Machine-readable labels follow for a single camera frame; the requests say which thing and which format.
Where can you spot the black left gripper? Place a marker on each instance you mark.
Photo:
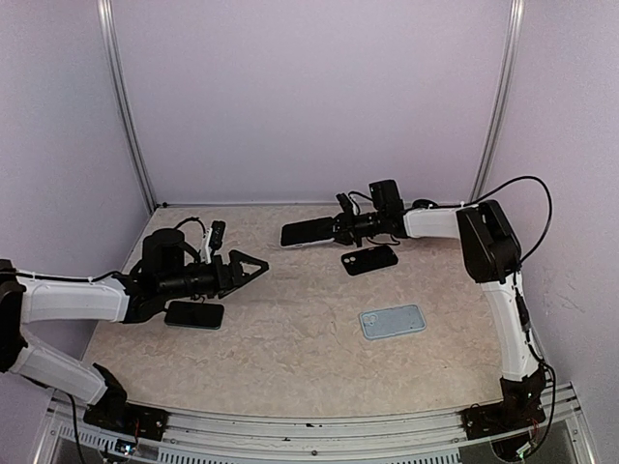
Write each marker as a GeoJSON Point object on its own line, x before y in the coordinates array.
{"type": "Point", "coordinates": [224, 285]}

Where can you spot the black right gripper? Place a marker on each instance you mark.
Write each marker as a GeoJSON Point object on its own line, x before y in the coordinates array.
{"type": "Point", "coordinates": [347, 229]}

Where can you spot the black phone case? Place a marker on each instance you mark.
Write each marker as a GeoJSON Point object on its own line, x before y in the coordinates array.
{"type": "Point", "coordinates": [368, 260]}

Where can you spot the green edged smartphone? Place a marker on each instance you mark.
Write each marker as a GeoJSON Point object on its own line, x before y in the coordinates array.
{"type": "Point", "coordinates": [194, 315]}

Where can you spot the black smartphone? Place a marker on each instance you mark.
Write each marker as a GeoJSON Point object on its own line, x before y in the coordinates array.
{"type": "Point", "coordinates": [307, 233]}

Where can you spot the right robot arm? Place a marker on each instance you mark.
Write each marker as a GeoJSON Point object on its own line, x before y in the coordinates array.
{"type": "Point", "coordinates": [491, 256]}

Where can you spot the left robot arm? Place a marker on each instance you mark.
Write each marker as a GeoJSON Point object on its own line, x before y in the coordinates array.
{"type": "Point", "coordinates": [29, 298]}

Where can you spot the light blue phone case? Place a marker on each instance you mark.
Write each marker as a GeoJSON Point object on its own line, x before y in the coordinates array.
{"type": "Point", "coordinates": [392, 321]}

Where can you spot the dark green mug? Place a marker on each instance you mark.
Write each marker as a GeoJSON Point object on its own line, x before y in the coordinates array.
{"type": "Point", "coordinates": [423, 204]}

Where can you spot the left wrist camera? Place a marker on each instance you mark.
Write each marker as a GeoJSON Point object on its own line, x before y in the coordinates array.
{"type": "Point", "coordinates": [211, 240]}

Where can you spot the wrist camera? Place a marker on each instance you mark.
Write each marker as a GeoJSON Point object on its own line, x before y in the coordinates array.
{"type": "Point", "coordinates": [348, 205]}
{"type": "Point", "coordinates": [211, 240]}

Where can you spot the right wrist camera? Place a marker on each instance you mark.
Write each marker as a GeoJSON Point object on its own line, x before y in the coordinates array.
{"type": "Point", "coordinates": [348, 205]}

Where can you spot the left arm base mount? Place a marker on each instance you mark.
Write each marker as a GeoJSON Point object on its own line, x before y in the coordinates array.
{"type": "Point", "coordinates": [114, 413]}

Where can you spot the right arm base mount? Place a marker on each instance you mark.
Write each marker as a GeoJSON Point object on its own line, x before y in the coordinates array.
{"type": "Point", "coordinates": [519, 408]}

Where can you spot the right aluminium frame post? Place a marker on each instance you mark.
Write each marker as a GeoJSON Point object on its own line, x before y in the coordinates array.
{"type": "Point", "coordinates": [501, 98]}

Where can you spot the aluminium frame post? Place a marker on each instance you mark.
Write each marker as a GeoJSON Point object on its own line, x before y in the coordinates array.
{"type": "Point", "coordinates": [501, 98]}
{"type": "Point", "coordinates": [114, 61]}

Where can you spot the front aluminium rail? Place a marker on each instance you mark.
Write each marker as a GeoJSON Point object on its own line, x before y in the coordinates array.
{"type": "Point", "coordinates": [439, 436]}

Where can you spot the left aluminium frame post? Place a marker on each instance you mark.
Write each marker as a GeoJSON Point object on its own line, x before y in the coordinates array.
{"type": "Point", "coordinates": [114, 61]}

